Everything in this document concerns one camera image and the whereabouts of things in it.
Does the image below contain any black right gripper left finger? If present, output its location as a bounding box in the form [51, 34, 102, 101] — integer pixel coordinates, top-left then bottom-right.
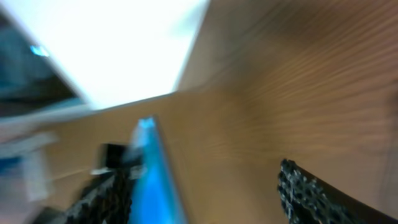
[34, 143, 144, 224]

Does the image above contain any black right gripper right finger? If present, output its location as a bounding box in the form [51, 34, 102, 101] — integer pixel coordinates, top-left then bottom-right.
[277, 159, 397, 224]

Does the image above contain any blue smartphone lit screen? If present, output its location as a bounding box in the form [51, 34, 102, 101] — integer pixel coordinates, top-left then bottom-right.
[129, 116, 188, 224]

